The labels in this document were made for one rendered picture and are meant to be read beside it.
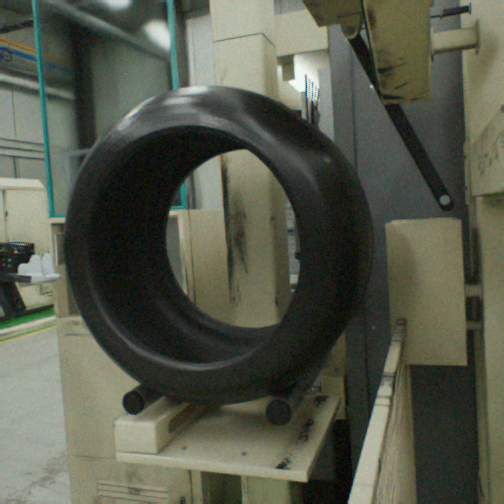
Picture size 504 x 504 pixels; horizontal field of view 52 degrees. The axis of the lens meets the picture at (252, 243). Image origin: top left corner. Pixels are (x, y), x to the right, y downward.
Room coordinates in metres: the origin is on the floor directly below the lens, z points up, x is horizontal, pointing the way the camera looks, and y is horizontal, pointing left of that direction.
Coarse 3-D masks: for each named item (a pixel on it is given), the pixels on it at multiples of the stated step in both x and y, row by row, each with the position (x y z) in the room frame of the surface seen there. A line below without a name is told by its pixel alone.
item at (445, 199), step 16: (352, 48) 1.10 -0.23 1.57; (368, 64) 1.09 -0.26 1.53; (400, 112) 1.07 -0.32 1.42; (400, 128) 1.07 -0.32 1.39; (416, 144) 1.06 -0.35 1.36; (416, 160) 1.06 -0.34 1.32; (432, 176) 1.05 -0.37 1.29; (432, 192) 1.05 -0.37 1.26; (448, 192) 1.04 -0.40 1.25; (448, 208) 1.04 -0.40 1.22
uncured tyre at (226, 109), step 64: (128, 128) 0.91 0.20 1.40; (192, 128) 0.86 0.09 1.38; (256, 128) 0.83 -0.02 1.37; (128, 192) 1.16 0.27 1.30; (320, 192) 0.80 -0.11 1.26; (64, 256) 0.99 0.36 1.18; (128, 256) 1.19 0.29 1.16; (320, 256) 0.80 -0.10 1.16; (128, 320) 1.09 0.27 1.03; (192, 320) 1.18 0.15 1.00; (320, 320) 0.81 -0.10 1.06; (192, 384) 0.88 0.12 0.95; (256, 384) 0.85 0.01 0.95
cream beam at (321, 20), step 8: (304, 0) 1.01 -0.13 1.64; (312, 0) 1.02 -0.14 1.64; (320, 0) 1.02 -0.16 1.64; (328, 0) 1.02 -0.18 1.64; (336, 0) 1.02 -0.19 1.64; (344, 0) 1.03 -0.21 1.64; (352, 0) 1.03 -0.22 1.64; (432, 0) 1.05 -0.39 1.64; (312, 8) 1.06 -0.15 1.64; (320, 8) 1.06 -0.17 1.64; (328, 8) 1.06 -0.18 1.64; (336, 8) 1.06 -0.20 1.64; (344, 8) 1.07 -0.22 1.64; (352, 8) 1.07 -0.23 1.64; (360, 8) 1.07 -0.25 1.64; (312, 16) 1.10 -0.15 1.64; (320, 16) 1.10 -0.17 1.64; (328, 16) 1.10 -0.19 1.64; (320, 24) 1.15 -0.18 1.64; (328, 24) 1.15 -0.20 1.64
